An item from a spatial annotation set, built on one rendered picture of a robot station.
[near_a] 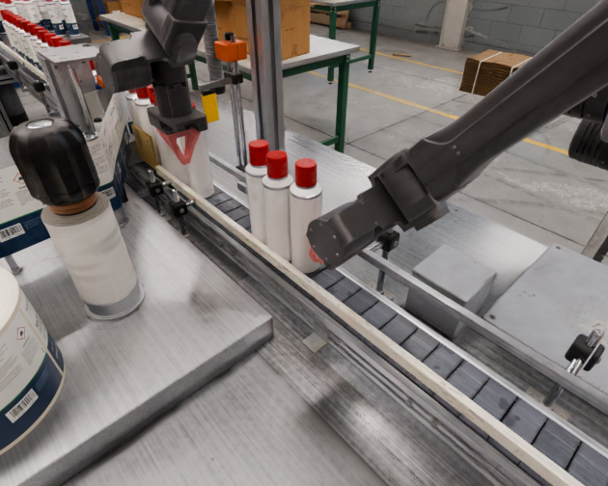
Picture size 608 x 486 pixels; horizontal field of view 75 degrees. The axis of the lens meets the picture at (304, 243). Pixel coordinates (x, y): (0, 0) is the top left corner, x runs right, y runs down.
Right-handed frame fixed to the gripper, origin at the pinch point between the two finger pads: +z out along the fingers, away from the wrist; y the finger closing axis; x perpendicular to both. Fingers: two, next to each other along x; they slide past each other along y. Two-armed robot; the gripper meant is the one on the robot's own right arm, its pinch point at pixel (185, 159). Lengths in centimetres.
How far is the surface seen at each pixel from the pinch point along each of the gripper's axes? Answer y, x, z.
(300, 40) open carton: -119, 133, 16
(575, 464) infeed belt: 72, 7, 13
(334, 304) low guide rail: 38.2, 1.9, 9.9
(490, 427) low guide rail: 63, 2, 10
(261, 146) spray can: 17.0, 5.5, -7.0
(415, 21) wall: -324, 544, 76
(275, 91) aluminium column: 1.1, 21.1, -8.5
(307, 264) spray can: 28.1, 5.6, 10.9
